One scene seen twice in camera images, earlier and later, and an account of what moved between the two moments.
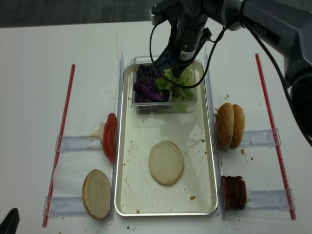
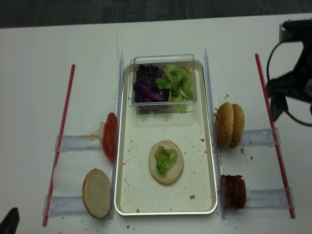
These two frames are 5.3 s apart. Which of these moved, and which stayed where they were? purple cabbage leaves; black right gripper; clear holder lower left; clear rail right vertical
Moved: black right gripper
Stayed: clear rail right vertical; purple cabbage leaves; clear holder lower left
